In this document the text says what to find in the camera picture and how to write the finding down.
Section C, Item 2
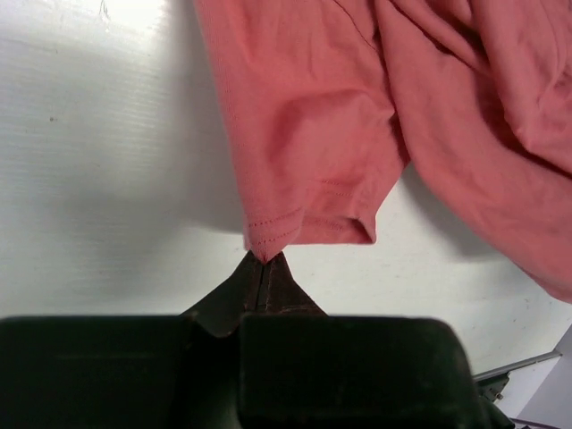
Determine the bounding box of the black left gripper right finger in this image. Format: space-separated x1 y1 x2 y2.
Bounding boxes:
239 255 492 428

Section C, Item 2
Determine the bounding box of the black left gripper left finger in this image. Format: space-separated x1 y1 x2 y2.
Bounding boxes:
1 258 260 428

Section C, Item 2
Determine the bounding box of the pink red t-shirt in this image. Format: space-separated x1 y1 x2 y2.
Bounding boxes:
195 1 571 302

